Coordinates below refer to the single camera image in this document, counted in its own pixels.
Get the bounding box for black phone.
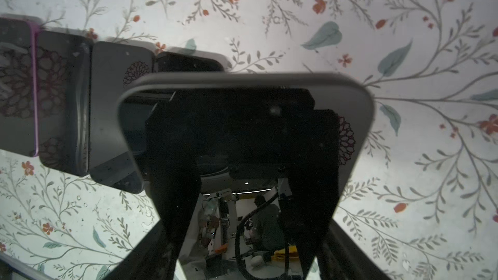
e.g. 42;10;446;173
1;18;37;156
36;31;92;176
89;41;154;194
117;73;375;270
154;52;224;73

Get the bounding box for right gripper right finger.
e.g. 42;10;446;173
316;220;389;280

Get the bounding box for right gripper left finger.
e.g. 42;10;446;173
105;221;175;280

